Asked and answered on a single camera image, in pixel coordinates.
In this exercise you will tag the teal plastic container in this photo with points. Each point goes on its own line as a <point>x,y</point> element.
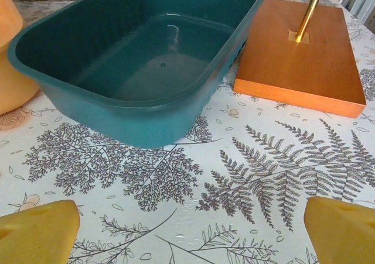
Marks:
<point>117,120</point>

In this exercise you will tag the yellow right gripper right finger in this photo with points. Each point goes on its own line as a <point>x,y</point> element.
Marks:
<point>342,234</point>

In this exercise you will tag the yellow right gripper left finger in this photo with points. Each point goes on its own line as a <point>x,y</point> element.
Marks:
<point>35,234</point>

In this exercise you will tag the floral patterned tablecloth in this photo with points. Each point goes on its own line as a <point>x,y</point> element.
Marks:
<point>175,188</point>

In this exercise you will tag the aluminium frame post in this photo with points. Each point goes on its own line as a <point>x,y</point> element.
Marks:
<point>359,3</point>

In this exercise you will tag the orange plastic container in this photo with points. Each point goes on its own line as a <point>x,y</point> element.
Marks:
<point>11,79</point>

